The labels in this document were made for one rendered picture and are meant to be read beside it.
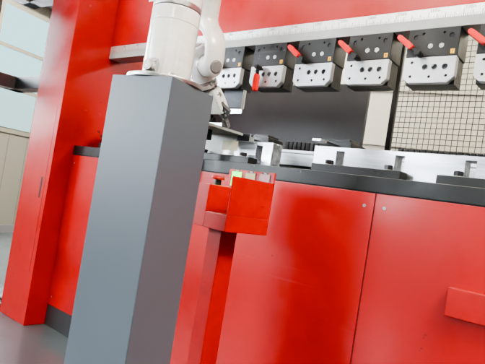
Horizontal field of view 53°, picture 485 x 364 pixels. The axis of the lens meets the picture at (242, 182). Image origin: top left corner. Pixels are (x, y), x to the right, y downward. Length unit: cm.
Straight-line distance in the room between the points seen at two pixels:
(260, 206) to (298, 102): 112
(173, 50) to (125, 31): 138
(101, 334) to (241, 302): 60
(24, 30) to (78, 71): 306
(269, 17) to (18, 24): 388
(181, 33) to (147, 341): 73
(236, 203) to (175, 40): 44
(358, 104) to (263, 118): 52
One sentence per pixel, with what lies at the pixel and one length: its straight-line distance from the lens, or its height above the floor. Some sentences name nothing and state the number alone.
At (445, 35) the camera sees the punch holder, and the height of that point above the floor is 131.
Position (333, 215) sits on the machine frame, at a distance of 146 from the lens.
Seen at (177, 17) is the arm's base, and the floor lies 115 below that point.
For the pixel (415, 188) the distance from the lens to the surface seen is 137.
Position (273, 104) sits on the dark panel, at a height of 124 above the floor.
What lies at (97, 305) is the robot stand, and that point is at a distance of 119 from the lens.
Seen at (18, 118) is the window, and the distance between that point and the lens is 547.
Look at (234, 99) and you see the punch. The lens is 196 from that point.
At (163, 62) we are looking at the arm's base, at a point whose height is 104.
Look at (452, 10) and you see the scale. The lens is 161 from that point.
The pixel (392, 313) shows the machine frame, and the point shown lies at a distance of 140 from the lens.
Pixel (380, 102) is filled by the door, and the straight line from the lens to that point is 422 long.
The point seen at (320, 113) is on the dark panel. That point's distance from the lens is 232.
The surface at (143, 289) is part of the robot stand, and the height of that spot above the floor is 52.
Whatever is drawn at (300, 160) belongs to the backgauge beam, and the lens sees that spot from 200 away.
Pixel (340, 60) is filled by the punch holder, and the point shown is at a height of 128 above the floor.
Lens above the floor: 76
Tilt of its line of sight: 2 degrees up
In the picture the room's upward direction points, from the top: 9 degrees clockwise
